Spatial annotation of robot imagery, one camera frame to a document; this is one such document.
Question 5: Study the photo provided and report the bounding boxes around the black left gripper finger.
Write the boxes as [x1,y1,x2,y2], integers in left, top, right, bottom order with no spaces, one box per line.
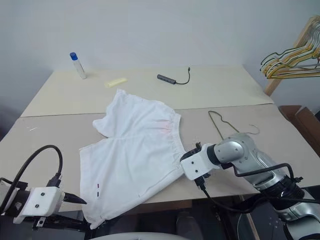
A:
[62,217,91,231]
[63,191,88,206]

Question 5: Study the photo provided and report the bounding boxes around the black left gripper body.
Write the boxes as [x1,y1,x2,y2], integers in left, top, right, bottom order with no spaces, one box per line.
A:
[32,191,66,230]

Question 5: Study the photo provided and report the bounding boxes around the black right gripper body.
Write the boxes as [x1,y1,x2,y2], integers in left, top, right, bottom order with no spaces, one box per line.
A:
[179,141,203,162]

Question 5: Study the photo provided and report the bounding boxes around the olive wire hanger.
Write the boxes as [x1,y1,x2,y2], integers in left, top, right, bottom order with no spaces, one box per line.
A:
[207,110,261,140]

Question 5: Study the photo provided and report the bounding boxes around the white shorts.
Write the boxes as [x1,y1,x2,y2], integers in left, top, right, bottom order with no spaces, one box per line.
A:
[78,87,186,230]

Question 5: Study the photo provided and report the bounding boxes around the white rounded robot torso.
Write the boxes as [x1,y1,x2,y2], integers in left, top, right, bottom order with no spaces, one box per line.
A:
[91,230,181,240]

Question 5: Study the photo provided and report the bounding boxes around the dark rounded shape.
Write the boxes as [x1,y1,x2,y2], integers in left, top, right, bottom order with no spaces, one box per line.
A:
[175,210,199,238]

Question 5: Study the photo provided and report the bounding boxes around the pale yellow note pad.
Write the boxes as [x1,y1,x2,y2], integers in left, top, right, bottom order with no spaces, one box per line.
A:
[103,77,128,89]

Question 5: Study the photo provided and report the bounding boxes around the wooden clothes rack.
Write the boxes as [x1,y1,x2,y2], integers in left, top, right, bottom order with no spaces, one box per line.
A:
[264,15,320,97]

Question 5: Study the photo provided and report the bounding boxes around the brown cardboard box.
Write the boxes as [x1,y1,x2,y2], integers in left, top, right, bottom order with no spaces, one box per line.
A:
[278,104,320,161]

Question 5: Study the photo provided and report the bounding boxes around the white bottle with blue cap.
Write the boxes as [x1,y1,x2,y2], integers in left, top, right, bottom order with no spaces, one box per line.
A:
[69,51,88,80]

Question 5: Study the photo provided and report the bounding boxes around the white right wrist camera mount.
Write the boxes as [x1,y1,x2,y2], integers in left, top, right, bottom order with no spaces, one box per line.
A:
[180,143,214,181]

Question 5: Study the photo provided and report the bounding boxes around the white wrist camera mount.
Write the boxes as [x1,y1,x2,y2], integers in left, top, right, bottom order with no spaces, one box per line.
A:
[180,143,214,181]
[12,186,64,224]

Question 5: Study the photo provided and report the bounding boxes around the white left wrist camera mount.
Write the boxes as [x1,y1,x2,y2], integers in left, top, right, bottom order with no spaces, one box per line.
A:
[12,186,64,224]

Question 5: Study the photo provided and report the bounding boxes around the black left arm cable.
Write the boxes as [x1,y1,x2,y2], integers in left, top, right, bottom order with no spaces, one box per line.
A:
[0,144,64,213]

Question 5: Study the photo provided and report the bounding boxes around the grey USB hub with cable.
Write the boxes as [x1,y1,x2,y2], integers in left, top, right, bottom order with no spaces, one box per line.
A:
[156,66,192,85]

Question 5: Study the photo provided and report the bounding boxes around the dark green wire hanger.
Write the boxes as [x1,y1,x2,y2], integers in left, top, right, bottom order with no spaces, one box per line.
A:
[260,44,320,73]

